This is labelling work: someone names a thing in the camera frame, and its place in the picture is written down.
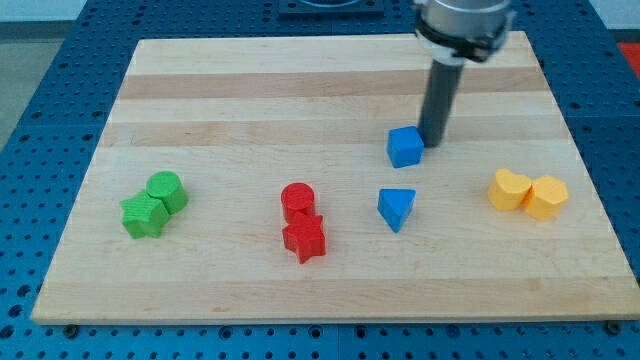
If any silver cylindrical robot end effector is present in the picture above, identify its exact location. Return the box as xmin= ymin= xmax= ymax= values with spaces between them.
xmin=414 ymin=0 xmax=516 ymax=65

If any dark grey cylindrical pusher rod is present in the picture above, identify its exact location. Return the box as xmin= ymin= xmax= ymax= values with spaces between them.
xmin=417 ymin=60 xmax=464 ymax=148

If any blue cube block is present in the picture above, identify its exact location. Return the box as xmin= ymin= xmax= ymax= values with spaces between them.
xmin=386 ymin=126 xmax=424 ymax=168

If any blue triangle block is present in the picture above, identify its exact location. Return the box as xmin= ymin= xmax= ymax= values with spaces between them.
xmin=377 ymin=188 xmax=416 ymax=233

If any yellow heart block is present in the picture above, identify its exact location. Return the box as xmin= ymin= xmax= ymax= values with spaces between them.
xmin=487 ymin=168 xmax=532 ymax=211

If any yellow hexagon block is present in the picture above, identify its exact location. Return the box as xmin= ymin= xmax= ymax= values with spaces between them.
xmin=523 ymin=175 xmax=569 ymax=221

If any red cylinder block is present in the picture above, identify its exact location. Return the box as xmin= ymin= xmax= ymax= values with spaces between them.
xmin=281 ymin=182 xmax=315 ymax=223

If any red star block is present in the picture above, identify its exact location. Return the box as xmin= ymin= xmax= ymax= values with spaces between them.
xmin=282 ymin=212 xmax=326 ymax=264

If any light wooden board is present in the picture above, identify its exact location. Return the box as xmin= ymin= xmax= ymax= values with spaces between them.
xmin=32 ymin=32 xmax=639 ymax=325

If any green cylinder block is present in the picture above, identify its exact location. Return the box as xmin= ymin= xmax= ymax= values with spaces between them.
xmin=146 ymin=171 xmax=189 ymax=214

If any green star block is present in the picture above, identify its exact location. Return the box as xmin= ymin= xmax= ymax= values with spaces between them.
xmin=120 ymin=190 xmax=170 ymax=239

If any dark square base plate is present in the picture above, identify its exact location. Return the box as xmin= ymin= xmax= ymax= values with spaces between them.
xmin=276 ymin=0 xmax=384 ymax=17

